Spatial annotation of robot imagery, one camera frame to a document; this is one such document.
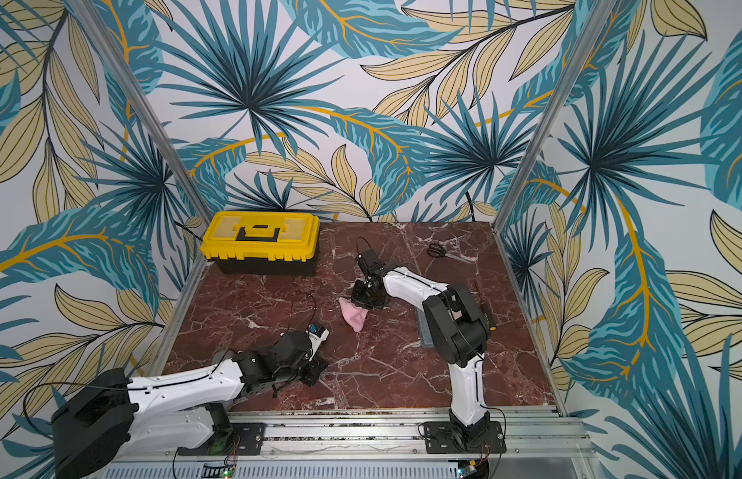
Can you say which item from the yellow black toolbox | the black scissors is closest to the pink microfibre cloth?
the yellow black toolbox

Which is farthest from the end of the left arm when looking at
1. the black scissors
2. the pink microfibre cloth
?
the black scissors

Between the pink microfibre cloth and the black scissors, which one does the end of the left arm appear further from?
the black scissors

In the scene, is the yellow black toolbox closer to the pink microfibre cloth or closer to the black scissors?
the pink microfibre cloth

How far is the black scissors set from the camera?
1.12 m
